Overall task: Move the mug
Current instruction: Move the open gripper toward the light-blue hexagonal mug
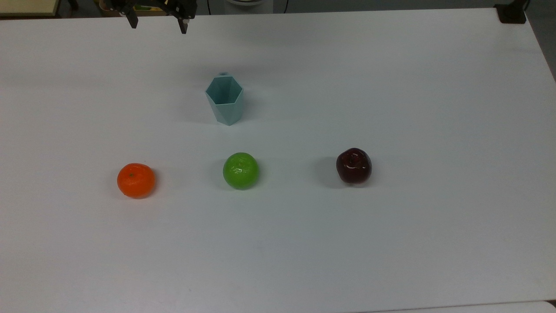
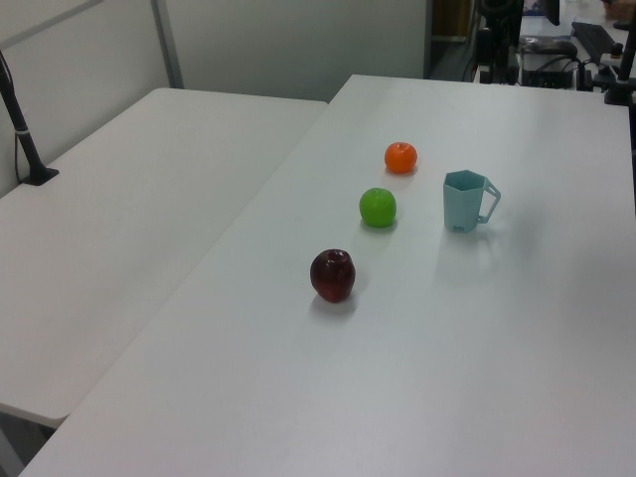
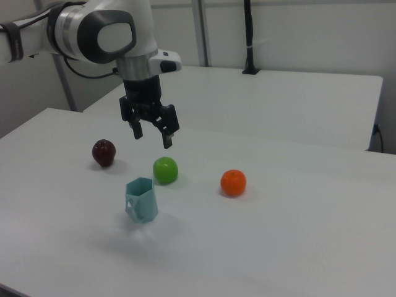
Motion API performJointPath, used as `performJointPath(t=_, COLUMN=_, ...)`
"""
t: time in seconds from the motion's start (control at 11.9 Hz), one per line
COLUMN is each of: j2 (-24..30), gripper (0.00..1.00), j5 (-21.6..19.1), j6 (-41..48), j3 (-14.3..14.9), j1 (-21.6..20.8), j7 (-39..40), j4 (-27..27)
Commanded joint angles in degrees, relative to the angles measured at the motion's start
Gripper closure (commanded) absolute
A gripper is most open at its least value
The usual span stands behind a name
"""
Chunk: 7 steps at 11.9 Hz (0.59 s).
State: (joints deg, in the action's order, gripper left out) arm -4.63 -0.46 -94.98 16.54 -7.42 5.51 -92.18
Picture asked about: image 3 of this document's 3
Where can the teal hexagonal mug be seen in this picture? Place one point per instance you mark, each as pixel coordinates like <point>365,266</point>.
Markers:
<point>143,204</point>

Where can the dark red apple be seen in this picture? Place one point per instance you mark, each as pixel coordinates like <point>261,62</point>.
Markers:
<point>104,153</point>

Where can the orange mandarin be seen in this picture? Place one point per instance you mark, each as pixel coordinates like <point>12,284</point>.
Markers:
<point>233,183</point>

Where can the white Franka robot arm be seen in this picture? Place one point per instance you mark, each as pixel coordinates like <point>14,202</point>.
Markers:
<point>108,37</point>

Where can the grey metal frame post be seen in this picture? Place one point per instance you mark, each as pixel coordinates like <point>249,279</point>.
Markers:
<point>203,31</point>

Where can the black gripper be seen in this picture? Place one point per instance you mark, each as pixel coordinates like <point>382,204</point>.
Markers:
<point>143,92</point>

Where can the green apple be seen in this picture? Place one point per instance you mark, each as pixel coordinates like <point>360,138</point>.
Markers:
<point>165,170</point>

